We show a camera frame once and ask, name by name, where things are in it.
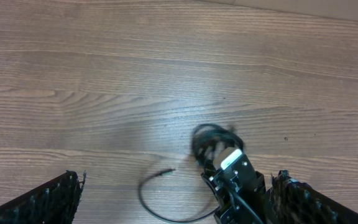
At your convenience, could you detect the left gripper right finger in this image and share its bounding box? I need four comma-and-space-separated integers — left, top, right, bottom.
264, 170, 358, 224

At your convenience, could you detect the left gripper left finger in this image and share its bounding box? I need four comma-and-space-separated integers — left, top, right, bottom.
0, 170, 86, 224

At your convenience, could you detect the black USB cable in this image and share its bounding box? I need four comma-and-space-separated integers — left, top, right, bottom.
190, 123, 246, 169
137, 168, 220, 224

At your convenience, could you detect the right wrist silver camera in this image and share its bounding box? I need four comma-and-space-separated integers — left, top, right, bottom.
213, 147, 243, 170

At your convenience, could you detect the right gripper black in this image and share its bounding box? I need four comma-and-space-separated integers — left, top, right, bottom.
201, 155, 266, 224

